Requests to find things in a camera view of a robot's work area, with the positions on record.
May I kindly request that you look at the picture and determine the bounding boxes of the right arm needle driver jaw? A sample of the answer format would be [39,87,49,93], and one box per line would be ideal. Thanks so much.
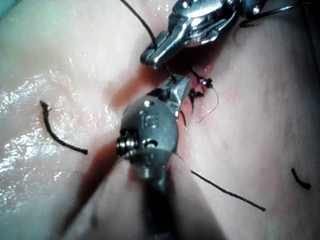
[170,76,193,106]
[155,75,181,98]

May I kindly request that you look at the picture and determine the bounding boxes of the left arm needle driver jaw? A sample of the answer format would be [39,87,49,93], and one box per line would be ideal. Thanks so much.
[149,23,194,70]
[139,30,174,66]

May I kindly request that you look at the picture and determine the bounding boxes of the right arm needle driver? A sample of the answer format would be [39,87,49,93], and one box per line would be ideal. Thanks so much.
[115,91,183,165]

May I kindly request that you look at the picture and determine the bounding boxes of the left arm needle driver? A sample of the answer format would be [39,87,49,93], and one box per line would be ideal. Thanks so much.
[168,0,266,47]

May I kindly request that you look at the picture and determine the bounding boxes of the black stitching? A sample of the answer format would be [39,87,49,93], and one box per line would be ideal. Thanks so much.
[188,67,221,125]

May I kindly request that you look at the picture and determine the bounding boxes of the curved needle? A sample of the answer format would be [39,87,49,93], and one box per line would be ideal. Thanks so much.
[239,1,313,28]

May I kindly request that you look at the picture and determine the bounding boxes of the tissue pad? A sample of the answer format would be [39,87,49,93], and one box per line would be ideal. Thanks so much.
[0,0,320,240]

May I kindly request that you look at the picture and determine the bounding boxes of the cut-off black thread piece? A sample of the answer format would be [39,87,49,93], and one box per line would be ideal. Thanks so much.
[290,167,312,190]
[39,99,89,155]

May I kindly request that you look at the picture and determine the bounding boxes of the blue-green cloth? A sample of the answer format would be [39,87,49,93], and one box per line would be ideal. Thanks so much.
[0,0,27,22]

